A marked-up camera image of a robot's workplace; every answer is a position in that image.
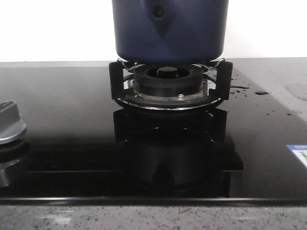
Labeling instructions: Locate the blue cooking pot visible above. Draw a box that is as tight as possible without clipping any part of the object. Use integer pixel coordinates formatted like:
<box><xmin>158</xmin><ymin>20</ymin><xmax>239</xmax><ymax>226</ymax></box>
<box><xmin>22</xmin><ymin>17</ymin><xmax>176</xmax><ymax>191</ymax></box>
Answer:
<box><xmin>112</xmin><ymin>0</ymin><xmax>229</xmax><ymax>65</ymax></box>

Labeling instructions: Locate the black pot support grate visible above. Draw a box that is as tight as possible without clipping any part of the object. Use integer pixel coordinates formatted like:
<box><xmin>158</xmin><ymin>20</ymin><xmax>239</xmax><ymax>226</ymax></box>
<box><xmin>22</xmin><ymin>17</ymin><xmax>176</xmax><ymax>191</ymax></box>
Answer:
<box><xmin>109</xmin><ymin>59</ymin><xmax>233</xmax><ymax>111</ymax></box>

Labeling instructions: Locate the black gas burner head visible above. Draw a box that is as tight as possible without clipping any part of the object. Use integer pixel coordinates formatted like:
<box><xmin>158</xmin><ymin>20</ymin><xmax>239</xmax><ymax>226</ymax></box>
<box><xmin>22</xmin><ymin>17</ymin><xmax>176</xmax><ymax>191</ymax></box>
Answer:
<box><xmin>134</xmin><ymin>65</ymin><xmax>203</xmax><ymax>97</ymax></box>

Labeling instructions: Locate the black glass cooktop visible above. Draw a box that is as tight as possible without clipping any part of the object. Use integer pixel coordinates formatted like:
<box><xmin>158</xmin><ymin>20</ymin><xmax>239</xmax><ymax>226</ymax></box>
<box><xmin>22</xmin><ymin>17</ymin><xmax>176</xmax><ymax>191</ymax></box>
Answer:
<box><xmin>0</xmin><ymin>66</ymin><xmax>307</xmax><ymax>206</ymax></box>

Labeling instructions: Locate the silver stove control knob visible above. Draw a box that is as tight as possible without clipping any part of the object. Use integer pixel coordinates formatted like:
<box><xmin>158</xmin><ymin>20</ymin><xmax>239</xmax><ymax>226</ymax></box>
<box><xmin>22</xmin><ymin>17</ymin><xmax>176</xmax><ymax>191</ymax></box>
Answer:
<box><xmin>0</xmin><ymin>101</ymin><xmax>26</xmax><ymax>145</ymax></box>

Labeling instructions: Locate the blue white energy label sticker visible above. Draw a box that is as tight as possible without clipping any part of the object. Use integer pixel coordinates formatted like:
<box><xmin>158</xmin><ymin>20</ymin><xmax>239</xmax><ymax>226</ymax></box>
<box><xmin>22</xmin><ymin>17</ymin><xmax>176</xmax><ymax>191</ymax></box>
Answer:
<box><xmin>286</xmin><ymin>144</ymin><xmax>307</xmax><ymax>168</ymax></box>

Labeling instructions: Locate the silver wire pot ring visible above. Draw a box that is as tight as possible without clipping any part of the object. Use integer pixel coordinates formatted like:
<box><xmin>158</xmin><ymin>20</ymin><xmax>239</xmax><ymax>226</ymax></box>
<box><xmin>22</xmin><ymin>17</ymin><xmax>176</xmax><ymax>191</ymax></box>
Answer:
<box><xmin>117</xmin><ymin>58</ymin><xmax>226</xmax><ymax>73</ymax></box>

